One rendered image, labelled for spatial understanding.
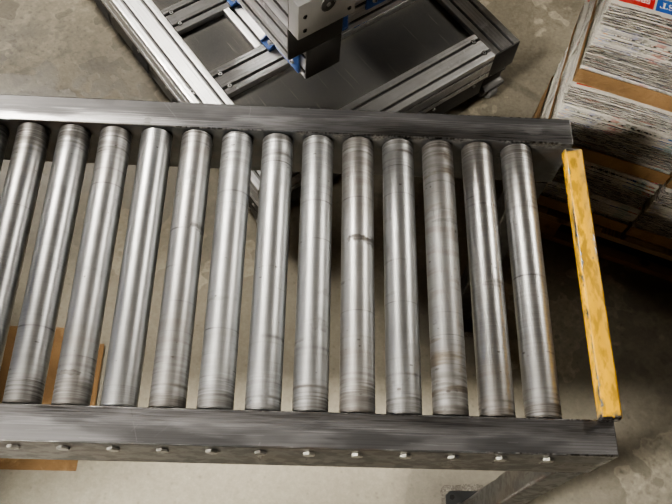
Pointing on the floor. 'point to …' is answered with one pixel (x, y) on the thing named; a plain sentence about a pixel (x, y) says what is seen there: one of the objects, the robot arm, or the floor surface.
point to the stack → (617, 126)
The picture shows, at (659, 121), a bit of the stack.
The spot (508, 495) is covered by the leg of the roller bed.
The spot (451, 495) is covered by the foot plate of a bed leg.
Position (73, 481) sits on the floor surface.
